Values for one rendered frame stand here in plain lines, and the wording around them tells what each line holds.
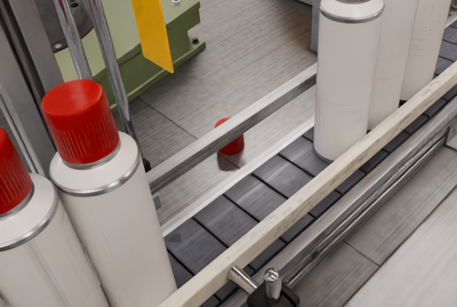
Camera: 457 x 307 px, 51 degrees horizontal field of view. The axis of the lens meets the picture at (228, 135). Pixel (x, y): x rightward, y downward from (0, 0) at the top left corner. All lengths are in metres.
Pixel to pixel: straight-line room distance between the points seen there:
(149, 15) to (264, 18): 0.58
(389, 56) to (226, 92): 0.27
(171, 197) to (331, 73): 0.23
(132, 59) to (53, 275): 0.43
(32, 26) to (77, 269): 0.18
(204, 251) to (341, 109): 0.17
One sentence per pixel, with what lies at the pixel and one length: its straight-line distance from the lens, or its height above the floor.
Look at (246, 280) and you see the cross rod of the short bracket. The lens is 0.37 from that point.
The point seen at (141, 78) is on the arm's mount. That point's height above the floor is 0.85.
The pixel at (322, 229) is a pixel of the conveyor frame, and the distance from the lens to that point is 0.44.
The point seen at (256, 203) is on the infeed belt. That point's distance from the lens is 0.46.
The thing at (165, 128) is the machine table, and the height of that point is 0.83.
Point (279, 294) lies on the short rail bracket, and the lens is 0.34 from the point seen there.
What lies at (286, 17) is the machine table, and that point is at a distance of 0.85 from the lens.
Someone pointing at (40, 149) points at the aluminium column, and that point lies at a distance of 0.43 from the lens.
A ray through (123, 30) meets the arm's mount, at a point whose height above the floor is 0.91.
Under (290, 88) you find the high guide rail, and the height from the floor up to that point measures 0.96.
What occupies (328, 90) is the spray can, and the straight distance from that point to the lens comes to 0.44.
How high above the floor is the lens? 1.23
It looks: 41 degrees down
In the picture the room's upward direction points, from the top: 6 degrees counter-clockwise
